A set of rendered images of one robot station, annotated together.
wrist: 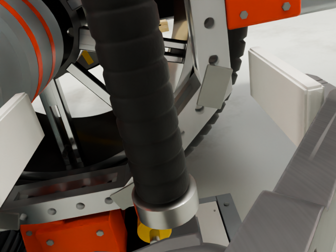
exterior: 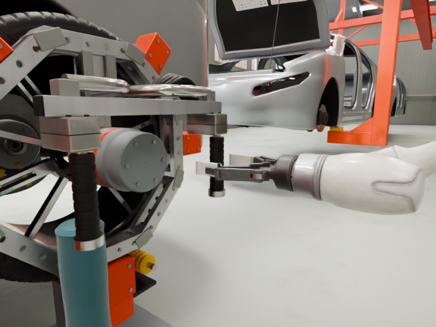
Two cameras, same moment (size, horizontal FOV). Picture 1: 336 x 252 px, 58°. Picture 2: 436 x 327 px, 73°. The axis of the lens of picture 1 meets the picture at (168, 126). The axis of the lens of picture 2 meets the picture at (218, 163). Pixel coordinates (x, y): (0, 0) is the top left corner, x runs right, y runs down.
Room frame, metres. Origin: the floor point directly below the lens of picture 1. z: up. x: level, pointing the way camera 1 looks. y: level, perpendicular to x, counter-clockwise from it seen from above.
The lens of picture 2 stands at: (-0.25, 0.59, 0.96)
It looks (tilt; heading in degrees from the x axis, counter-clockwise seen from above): 10 degrees down; 305
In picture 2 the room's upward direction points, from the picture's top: straight up
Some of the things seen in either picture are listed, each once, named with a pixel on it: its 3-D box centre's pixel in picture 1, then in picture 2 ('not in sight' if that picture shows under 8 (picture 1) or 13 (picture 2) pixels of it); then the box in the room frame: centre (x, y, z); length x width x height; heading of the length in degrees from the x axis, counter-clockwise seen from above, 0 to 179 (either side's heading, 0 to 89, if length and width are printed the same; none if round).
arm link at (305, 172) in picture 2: not in sight; (311, 176); (-0.07, 0.02, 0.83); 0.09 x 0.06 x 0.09; 89
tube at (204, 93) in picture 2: not in sight; (160, 78); (0.28, 0.08, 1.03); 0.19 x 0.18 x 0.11; 179
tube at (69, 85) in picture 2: not in sight; (79, 70); (0.28, 0.28, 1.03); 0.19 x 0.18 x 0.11; 179
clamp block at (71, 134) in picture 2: not in sight; (69, 132); (0.20, 0.35, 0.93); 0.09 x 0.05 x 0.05; 179
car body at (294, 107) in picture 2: not in sight; (305, 77); (1.57, -4.58, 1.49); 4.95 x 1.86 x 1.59; 89
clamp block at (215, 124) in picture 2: not in sight; (206, 123); (0.19, 0.01, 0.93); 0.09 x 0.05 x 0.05; 179
